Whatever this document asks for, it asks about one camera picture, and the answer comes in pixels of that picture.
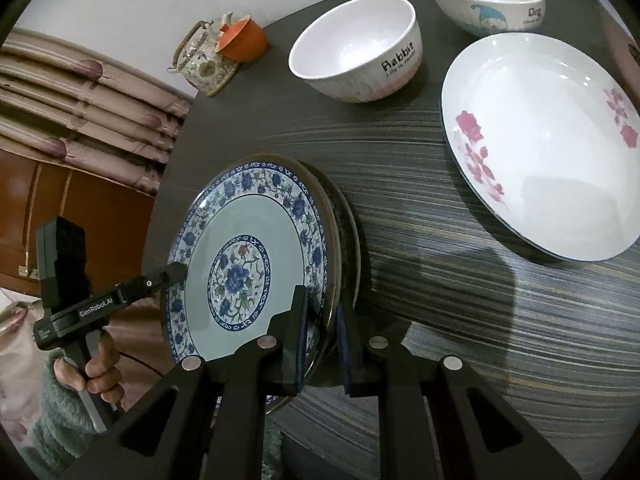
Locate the orange cup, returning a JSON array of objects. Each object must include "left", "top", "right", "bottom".
[{"left": 217, "top": 15, "right": 269, "bottom": 62}]

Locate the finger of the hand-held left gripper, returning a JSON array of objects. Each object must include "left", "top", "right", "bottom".
[{"left": 147, "top": 261, "right": 189, "bottom": 291}]

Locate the floral ceramic teapot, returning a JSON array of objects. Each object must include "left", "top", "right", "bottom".
[{"left": 167, "top": 12, "right": 241, "bottom": 97}]

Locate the dark rimmed plate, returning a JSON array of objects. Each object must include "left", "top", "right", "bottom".
[{"left": 265, "top": 157, "right": 362, "bottom": 417}]

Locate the person's left hand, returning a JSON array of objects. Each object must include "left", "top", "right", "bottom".
[{"left": 54, "top": 332, "right": 121, "bottom": 395}]

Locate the person's left forearm green sleeve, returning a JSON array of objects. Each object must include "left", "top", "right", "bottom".
[{"left": 0, "top": 350, "right": 132, "bottom": 477}]

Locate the brown wooden cabinet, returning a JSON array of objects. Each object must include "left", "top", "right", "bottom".
[{"left": 0, "top": 150, "right": 158, "bottom": 291}]

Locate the black cable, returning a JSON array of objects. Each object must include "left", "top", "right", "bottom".
[{"left": 117, "top": 350, "right": 167, "bottom": 379}]

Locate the blue floral plate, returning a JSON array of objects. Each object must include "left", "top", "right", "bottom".
[{"left": 162, "top": 161, "right": 332, "bottom": 378}]

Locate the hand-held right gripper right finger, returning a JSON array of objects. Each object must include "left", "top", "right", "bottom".
[{"left": 336, "top": 305, "right": 576, "bottom": 480}]

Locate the white plate with pink flowers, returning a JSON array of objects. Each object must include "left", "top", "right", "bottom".
[{"left": 440, "top": 32, "right": 640, "bottom": 262}]

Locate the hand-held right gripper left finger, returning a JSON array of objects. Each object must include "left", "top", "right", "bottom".
[{"left": 60, "top": 285, "right": 311, "bottom": 480}]

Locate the beige pleated curtain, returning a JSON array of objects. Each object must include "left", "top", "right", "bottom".
[{"left": 0, "top": 27, "right": 193, "bottom": 196}]

